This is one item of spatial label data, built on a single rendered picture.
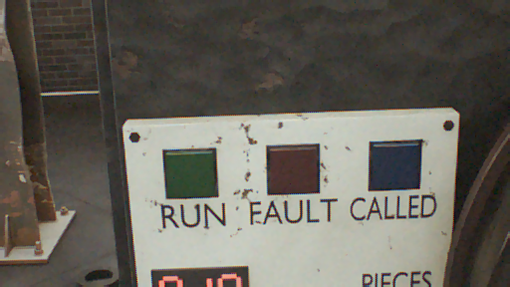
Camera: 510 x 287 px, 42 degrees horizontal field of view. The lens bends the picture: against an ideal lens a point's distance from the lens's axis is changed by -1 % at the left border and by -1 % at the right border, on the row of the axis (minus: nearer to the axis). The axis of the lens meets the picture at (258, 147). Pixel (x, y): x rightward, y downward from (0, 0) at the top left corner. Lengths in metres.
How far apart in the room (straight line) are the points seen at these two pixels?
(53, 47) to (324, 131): 6.30
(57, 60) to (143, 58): 6.26
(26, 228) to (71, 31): 3.64
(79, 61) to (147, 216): 6.21
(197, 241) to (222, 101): 0.12
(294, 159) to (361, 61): 0.09
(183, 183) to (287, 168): 0.08
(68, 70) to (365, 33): 6.30
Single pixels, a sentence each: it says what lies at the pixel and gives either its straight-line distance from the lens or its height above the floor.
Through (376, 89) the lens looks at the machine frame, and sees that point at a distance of 0.54.
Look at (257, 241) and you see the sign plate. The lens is 0.55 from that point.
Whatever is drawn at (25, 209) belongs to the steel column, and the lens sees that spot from 3.29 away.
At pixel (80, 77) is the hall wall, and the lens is 6.77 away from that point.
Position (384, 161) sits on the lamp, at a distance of 0.53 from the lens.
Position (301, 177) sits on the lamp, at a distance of 0.53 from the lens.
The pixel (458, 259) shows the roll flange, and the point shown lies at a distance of 0.51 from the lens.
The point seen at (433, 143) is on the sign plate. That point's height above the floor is 1.22.
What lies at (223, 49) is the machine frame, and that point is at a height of 1.29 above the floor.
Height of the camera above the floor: 1.37
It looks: 17 degrees down
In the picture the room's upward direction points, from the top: 2 degrees counter-clockwise
